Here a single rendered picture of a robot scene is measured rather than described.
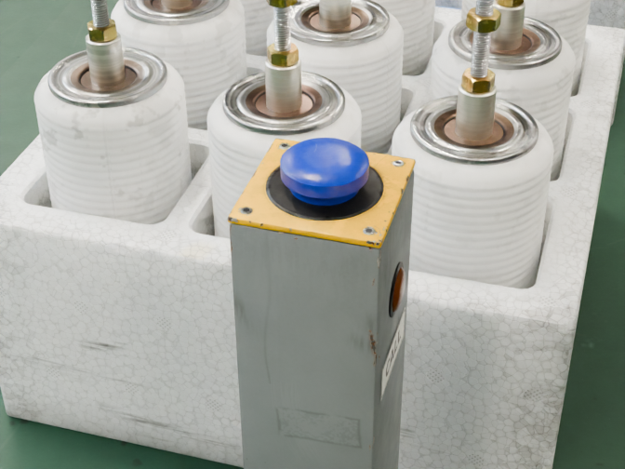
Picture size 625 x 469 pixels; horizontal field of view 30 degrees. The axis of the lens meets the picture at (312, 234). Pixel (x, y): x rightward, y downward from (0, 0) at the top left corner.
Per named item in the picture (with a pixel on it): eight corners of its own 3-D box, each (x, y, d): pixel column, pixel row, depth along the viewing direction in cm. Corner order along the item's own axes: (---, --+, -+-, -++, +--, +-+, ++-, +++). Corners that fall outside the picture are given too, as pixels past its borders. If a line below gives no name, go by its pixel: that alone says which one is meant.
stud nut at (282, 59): (285, 49, 71) (284, 37, 71) (304, 59, 70) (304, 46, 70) (261, 60, 70) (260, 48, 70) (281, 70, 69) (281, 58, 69)
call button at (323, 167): (377, 179, 55) (378, 140, 53) (355, 227, 51) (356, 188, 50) (295, 166, 55) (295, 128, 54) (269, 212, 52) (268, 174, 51)
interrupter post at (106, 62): (129, 88, 74) (125, 42, 72) (91, 93, 74) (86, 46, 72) (125, 71, 76) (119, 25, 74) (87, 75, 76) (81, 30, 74)
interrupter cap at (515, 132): (565, 142, 69) (565, 132, 68) (467, 184, 65) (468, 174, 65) (478, 91, 74) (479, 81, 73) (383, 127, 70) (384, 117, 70)
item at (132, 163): (212, 328, 83) (195, 104, 72) (75, 351, 81) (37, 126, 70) (189, 248, 90) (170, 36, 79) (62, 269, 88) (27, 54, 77)
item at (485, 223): (553, 368, 79) (590, 140, 68) (445, 428, 75) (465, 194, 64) (460, 296, 85) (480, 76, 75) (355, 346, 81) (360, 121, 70)
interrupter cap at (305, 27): (259, 24, 81) (258, 15, 81) (338, -7, 86) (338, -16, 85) (331, 61, 77) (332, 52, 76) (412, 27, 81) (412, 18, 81)
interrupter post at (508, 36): (481, 50, 78) (485, 6, 76) (492, 35, 80) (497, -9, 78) (516, 58, 77) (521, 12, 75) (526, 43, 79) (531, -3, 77)
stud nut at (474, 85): (499, 88, 67) (501, 75, 67) (477, 97, 66) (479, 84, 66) (477, 75, 68) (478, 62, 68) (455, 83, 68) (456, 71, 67)
